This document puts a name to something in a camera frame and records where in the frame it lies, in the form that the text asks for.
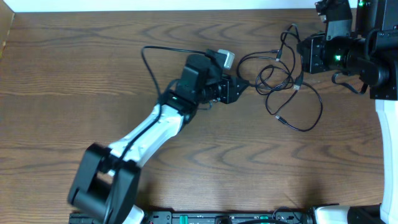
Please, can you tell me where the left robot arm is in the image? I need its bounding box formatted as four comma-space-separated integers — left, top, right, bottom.
67, 49, 248, 223

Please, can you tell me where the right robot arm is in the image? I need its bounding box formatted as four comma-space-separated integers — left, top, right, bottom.
297, 0, 397, 224

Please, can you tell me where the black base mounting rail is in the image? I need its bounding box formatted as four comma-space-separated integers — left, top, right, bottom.
68, 210, 383, 224

